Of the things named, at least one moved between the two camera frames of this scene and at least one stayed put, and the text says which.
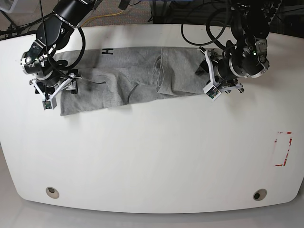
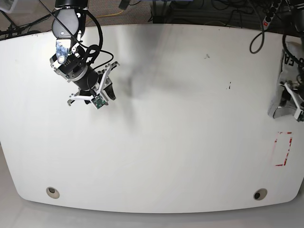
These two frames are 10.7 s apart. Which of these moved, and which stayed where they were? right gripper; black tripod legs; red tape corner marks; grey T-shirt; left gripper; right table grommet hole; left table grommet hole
Moved: right gripper; left gripper; grey T-shirt
Stayed: right table grommet hole; black tripod legs; red tape corner marks; left table grommet hole
